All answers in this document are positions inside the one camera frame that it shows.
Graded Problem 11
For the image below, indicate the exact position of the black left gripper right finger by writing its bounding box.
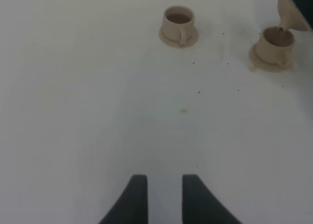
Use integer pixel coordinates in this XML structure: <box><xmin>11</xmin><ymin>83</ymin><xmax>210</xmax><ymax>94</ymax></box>
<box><xmin>182</xmin><ymin>175</ymin><xmax>241</xmax><ymax>224</ymax></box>

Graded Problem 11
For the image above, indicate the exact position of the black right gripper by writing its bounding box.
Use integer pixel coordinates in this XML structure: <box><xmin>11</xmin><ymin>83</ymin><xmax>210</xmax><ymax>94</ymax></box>
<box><xmin>291</xmin><ymin>0</ymin><xmax>313</xmax><ymax>30</ymax></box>

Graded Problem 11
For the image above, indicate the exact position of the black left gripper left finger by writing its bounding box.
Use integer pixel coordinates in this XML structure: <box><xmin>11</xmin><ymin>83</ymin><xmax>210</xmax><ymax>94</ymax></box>
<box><xmin>99</xmin><ymin>175</ymin><xmax>148</xmax><ymax>224</ymax></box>

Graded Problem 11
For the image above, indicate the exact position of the tan teapot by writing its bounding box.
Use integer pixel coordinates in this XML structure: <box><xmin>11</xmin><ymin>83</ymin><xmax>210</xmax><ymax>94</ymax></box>
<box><xmin>277</xmin><ymin>0</ymin><xmax>309</xmax><ymax>31</ymax></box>

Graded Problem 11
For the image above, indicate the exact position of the middle tan teacup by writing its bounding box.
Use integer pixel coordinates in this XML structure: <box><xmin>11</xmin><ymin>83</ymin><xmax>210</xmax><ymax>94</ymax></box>
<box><xmin>255</xmin><ymin>26</ymin><xmax>295</xmax><ymax>68</ymax></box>

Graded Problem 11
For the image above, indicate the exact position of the tan teacup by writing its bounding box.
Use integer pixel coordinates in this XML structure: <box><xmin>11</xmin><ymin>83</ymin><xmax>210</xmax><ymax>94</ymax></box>
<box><xmin>161</xmin><ymin>5</ymin><xmax>195</xmax><ymax>45</ymax></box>
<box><xmin>255</xmin><ymin>26</ymin><xmax>295</xmax><ymax>68</ymax></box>

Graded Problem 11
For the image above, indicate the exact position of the middle tan saucer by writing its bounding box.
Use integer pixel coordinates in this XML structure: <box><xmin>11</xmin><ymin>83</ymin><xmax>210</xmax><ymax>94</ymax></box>
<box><xmin>249</xmin><ymin>44</ymin><xmax>293</xmax><ymax>73</ymax></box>

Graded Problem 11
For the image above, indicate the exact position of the left tan teacup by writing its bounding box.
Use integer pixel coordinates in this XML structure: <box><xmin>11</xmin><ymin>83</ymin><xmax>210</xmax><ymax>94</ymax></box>
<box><xmin>161</xmin><ymin>5</ymin><xmax>195</xmax><ymax>45</ymax></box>

